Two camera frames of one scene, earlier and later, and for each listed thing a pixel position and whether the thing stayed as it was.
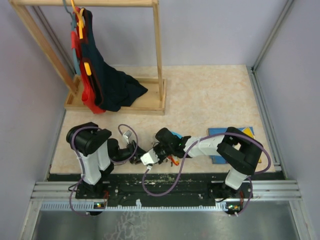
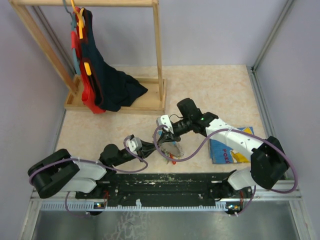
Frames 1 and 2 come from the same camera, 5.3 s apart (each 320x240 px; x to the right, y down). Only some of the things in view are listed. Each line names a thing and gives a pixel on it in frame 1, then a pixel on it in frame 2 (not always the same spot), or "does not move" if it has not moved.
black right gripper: [156, 150] to [167, 136]
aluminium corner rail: [254, 81] does not move
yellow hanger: [81, 25] does not move
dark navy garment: [113, 87] does not move
